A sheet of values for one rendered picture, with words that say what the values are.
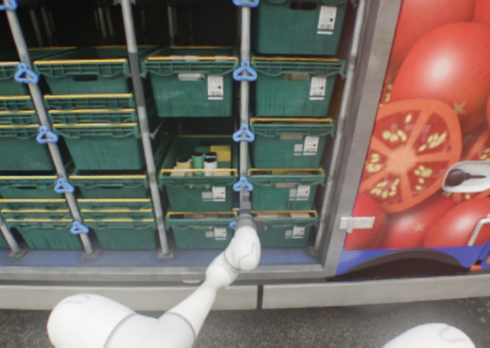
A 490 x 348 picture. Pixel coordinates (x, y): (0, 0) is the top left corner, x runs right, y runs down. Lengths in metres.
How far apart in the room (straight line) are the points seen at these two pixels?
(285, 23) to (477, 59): 0.75
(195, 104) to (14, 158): 0.96
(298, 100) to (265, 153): 0.30
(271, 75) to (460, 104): 0.79
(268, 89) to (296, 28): 0.27
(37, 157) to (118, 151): 0.42
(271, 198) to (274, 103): 0.52
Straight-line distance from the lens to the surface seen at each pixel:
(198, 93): 1.29
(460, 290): 2.36
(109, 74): 1.36
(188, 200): 1.54
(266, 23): 1.25
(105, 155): 1.52
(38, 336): 2.56
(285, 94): 1.31
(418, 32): 1.27
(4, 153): 1.78
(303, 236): 1.74
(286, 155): 1.42
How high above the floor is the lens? 1.89
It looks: 30 degrees down
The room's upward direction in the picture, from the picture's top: 1 degrees clockwise
